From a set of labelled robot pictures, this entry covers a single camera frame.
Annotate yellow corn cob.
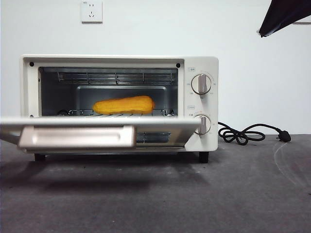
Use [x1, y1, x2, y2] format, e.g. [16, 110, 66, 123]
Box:
[92, 95, 156, 115]

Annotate oven door with beige handle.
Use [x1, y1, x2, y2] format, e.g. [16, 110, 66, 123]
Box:
[0, 115, 203, 153]

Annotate cream round oven knob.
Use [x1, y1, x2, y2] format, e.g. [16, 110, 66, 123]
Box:
[194, 115, 211, 136]
[191, 73, 212, 95]

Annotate cream Toshiba toaster oven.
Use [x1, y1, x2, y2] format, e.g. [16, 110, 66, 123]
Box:
[0, 55, 219, 164]

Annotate black power cable with plug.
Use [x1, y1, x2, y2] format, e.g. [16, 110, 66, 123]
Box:
[218, 121, 292, 146]

